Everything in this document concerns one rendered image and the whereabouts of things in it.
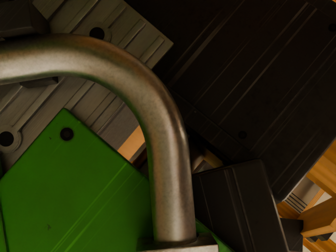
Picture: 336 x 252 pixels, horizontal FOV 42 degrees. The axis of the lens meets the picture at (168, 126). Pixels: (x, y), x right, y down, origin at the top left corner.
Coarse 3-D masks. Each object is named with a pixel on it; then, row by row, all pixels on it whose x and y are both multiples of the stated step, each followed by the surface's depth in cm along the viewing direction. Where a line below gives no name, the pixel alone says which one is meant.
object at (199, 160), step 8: (192, 144) 49; (144, 152) 45; (192, 152) 52; (200, 152) 56; (136, 160) 45; (144, 160) 45; (192, 160) 55; (200, 160) 60; (144, 168) 45; (192, 168) 59
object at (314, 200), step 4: (320, 188) 840; (320, 192) 834; (296, 196) 837; (316, 196) 833; (320, 196) 837; (296, 200) 835; (300, 200) 835; (312, 200) 832; (316, 200) 836; (300, 204) 832; (308, 204) 831; (312, 204) 830; (300, 208) 830; (304, 208) 830; (308, 208) 829; (300, 212) 828
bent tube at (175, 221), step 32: (0, 64) 29; (32, 64) 30; (64, 64) 30; (96, 64) 30; (128, 64) 30; (128, 96) 30; (160, 96) 30; (160, 128) 30; (160, 160) 30; (160, 192) 30; (192, 192) 31; (160, 224) 30; (192, 224) 30
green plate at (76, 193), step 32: (64, 128) 33; (32, 160) 33; (64, 160) 33; (96, 160) 33; (0, 192) 33; (32, 192) 33; (64, 192) 33; (96, 192) 33; (128, 192) 33; (32, 224) 33; (64, 224) 33; (96, 224) 33; (128, 224) 33
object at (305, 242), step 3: (279, 216) 426; (303, 240) 418; (306, 240) 417; (303, 243) 419; (306, 243) 418; (309, 243) 416; (312, 243) 417; (306, 246) 418; (309, 246) 417; (312, 246) 415; (315, 246) 415; (309, 249) 418; (312, 249) 416; (315, 249) 415; (318, 249) 413
